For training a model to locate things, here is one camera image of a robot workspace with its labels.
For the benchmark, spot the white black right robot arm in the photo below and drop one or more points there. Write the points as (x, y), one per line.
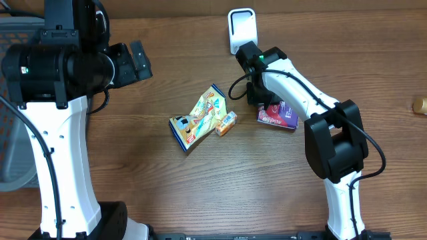
(335, 146)

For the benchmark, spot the red purple Carefree pad pack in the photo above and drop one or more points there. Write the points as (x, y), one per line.
(280, 114)

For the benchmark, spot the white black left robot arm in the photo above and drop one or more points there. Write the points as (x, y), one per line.
(50, 82)

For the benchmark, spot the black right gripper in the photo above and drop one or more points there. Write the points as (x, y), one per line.
(252, 98)

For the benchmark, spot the white barcode scanner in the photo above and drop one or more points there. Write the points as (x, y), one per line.
(242, 28)

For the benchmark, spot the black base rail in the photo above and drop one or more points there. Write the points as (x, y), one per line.
(303, 235)

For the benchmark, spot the small orange white box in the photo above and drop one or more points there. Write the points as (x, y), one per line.
(226, 123)

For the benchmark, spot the yellow snack bag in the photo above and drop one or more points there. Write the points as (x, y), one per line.
(203, 118)

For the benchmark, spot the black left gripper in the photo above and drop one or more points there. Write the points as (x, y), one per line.
(130, 72)

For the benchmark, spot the white tube with gold cap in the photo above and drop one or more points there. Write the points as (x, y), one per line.
(419, 105)

